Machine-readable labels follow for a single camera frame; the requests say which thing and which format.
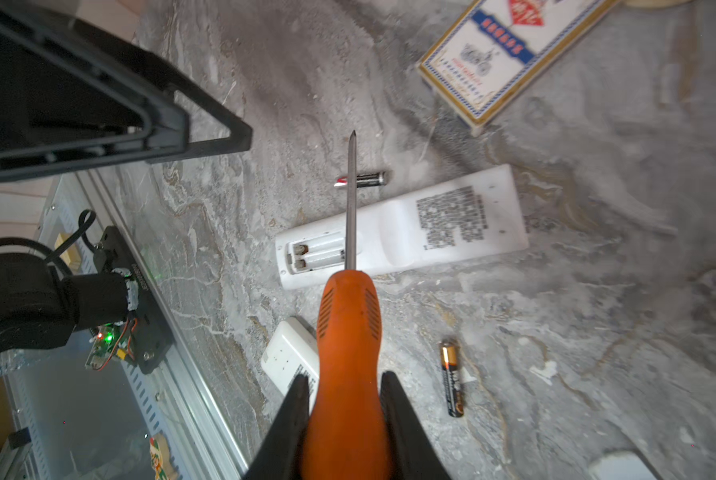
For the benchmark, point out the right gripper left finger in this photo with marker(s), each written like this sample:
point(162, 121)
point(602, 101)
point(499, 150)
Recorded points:
point(279, 455)

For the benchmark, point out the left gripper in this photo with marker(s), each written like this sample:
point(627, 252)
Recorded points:
point(52, 90)

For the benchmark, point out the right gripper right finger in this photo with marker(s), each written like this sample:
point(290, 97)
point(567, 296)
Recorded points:
point(412, 453)

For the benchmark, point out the orange black screwdriver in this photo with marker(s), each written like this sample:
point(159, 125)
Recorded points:
point(346, 436)

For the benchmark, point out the white air conditioner remote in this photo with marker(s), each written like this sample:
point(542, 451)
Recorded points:
point(292, 351)

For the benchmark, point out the white battery cover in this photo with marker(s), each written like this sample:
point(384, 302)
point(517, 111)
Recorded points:
point(621, 465)

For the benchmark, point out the white TV remote control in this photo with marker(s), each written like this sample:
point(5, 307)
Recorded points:
point(470, 217)

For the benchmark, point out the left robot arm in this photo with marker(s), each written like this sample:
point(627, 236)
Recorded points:
point(42, 302)

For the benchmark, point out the colourful clown figurine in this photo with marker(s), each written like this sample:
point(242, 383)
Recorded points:
point(160, 456)

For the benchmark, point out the playing card box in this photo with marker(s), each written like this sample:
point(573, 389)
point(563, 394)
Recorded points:
point(498, 47)

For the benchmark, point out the round wooden coaster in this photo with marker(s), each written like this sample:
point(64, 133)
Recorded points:
point(654, 4)

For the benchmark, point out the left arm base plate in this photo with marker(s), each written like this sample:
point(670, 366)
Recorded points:
point(148, 327)

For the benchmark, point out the aluminium mounting rail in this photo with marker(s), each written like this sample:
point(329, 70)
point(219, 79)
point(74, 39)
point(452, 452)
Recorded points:
point(175, 398)

